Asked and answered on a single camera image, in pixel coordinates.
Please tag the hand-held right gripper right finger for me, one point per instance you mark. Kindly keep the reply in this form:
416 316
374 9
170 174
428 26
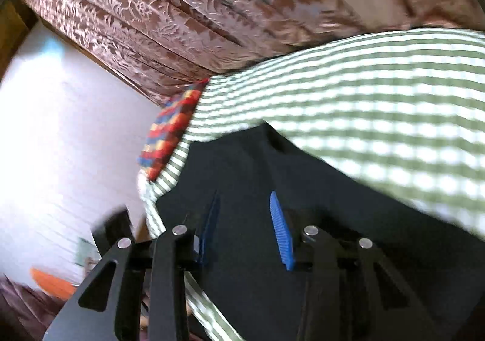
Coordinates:
281 231

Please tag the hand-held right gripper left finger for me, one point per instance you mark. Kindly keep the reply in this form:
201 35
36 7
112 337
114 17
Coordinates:
209 229

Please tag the black pants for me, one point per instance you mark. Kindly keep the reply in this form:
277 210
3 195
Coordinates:
242 174

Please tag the colourful patchwork pillow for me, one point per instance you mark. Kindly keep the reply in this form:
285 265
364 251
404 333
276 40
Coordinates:
170 128

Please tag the green checked bed sheet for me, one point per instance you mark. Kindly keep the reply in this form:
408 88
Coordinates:
379 98

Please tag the orange object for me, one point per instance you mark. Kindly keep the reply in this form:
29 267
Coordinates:
53 284

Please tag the brown floral curtain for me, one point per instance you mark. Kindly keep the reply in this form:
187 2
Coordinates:
151 3

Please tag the wooden frame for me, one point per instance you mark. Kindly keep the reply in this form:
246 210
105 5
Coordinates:
15 35

